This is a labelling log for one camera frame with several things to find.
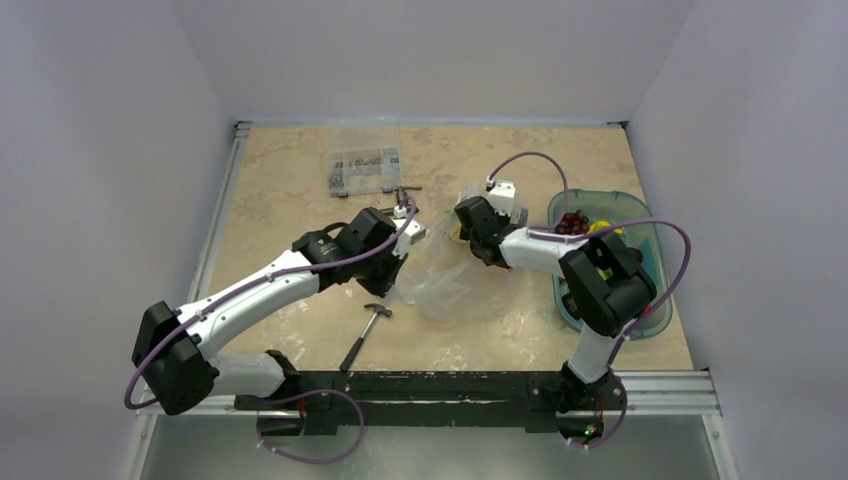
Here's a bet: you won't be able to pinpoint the clear printed plastic bag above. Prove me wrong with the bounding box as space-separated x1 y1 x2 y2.
393 182 530 323

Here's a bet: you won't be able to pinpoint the dark purple fake grapes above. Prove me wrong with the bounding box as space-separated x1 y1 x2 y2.
555 210 591 236

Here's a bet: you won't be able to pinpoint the yellow fake banana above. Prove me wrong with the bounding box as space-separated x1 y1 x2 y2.
588 220 624 235

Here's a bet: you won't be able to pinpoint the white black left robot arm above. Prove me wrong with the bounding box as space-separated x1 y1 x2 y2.
124 207 426 415

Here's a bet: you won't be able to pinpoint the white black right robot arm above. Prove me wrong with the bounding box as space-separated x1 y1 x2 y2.
454 196 657 407

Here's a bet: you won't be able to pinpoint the clear plastic screw organizer box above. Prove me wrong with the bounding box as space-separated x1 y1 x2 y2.
325 117 403 198

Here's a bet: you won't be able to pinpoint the teal translucent plastic tub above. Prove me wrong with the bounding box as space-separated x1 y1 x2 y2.
547 189 673 340

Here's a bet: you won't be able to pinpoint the black handled claw hammer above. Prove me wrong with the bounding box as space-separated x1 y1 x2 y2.
339 303 393 372

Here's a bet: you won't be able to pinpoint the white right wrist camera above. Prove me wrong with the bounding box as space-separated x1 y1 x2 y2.
484 176 517 220

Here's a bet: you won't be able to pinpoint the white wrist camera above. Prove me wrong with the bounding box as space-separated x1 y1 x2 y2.
484 176 517 220
390 205 427 259

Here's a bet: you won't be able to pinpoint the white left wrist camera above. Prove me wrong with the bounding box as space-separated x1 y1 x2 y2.
390 205 427 259

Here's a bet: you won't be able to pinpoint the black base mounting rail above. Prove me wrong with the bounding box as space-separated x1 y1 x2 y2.
234 371 626 440

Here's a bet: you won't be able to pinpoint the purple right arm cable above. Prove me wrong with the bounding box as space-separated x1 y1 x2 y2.
486 150 694 452

